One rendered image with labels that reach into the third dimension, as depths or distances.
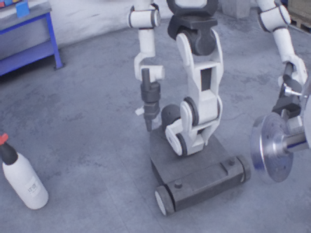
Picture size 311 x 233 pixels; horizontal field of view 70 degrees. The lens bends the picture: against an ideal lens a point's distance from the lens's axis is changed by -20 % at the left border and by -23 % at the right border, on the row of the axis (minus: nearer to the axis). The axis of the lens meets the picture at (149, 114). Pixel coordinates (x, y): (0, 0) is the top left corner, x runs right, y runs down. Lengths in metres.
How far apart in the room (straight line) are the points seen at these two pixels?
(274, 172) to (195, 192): 0.85
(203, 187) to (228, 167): 0.20
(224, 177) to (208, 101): 0.51
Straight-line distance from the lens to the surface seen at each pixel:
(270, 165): 0.68
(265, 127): 0.69
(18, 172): 1.61
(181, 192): 1.46
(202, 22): 1.07
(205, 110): 1.25
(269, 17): 1.03
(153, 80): 1.19
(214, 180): 1.54
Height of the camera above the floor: 1.40
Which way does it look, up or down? 38 degrees down
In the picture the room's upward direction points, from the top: 7 degrees counter-clockwise
